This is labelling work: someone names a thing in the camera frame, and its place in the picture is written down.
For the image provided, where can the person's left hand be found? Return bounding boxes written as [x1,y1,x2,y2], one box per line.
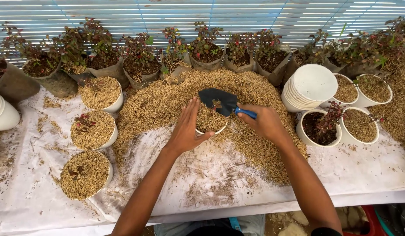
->
[164,96,215,156]

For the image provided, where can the person's right hand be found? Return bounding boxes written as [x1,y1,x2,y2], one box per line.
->
[236,103,290,147]

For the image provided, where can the white pot with small seedling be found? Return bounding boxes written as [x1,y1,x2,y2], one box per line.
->
[195,103,228,135]

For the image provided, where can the black trowel with blue handle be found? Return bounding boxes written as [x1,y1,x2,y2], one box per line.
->
[198,88,257,120]

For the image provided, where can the heap of rice husks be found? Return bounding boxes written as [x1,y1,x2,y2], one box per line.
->
[112,69,308,186]

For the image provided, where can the soil-filled white pot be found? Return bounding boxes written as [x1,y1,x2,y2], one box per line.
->
[296,109,343,148]

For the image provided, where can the white table cloth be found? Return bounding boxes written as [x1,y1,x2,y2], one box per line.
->
[0,86,405,236]

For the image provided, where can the stack of empty white pots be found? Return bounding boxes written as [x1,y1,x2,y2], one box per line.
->
[281,64,338,113]
[0,91,21,132]

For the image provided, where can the red-leaved plant in soil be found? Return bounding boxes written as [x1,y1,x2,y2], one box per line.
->
[315,101,345,140]

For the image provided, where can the husk-filled white pot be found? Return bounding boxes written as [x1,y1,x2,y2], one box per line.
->
[78,76,124,114]
[339,107,380,145]
[60,151,114,201]
[320,73,359,109]
[353,74,393,108]
[70,110,118,151]

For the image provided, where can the row of bagged red-leaved plants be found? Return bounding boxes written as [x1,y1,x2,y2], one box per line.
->
[0,16,405,99]

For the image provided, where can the person's grey trousers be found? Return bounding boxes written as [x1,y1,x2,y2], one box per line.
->
[153,214,266,236]

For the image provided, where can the person's black sleeve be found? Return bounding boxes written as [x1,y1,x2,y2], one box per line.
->
[310,227,343,236]

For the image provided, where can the red plastic container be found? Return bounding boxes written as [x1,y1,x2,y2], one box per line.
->
[343,205,388,236]

